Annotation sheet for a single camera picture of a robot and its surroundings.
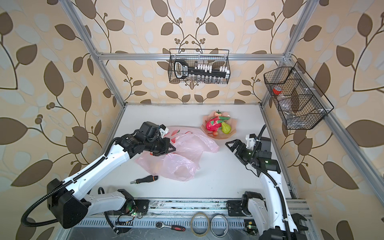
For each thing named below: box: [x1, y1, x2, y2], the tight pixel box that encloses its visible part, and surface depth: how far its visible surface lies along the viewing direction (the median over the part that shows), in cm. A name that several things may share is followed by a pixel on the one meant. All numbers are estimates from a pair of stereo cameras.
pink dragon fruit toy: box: [206, 116, 231, 132], surface depth 100 cm
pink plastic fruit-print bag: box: [135, 126, 220, 182], surface depth 81 cm
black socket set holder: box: [174, 59, 231, 79], surface depth 84 cm
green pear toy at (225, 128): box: [221, 122, 231, 134], surface depth 101 cm
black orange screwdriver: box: [130, 175, 159, 184], surface depth 84 cm
